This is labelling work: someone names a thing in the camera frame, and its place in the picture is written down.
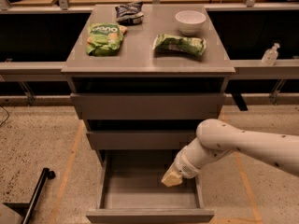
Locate grey bottom drawer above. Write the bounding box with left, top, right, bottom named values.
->
left=86, top=150, right=214, bottom=224

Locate grey drawer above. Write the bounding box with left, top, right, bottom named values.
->
left=86, top=150, right=214, bottom=224
left=69, top=77, right=226, bottom=120
left=87, top=119, right=202, bottom=150

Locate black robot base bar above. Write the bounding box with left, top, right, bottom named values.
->
left=0, top=168, right=56, bottom=224

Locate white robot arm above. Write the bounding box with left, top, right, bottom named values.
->
left=162, top=119, right=299, bottom=187

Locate grey middle drawer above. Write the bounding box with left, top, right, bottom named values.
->
left=87, top=119, right=202, bottom=150

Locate grey drawer cabinet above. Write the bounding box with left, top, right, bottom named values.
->
left=66, top=4, right=230, bottom=160

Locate grey top drawer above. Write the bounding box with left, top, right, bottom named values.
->
left=69, top=77, right=226, bottom=120

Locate green snack bag right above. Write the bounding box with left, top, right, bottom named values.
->
left=152, top=34, right=206, bottom=57

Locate green chips bag left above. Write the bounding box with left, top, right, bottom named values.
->
left=85, top=22, right=127, bottom=56

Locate clear sanitizer pump bottle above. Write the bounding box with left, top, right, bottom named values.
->
left=262, top=43, right=280, bottom=66

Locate white bowl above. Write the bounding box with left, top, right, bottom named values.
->
left=175, top=10, right=206, bottom=35

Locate dark blue snack bag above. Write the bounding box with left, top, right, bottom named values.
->
left=115, top=1, right=144, bottom=25

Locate black cable on floor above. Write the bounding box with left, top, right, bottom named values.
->
left=0, top=105, right=9, bottom=128

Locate grey metal rail shelf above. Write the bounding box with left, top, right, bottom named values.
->
left=0, top=59, right=299, bottom=82

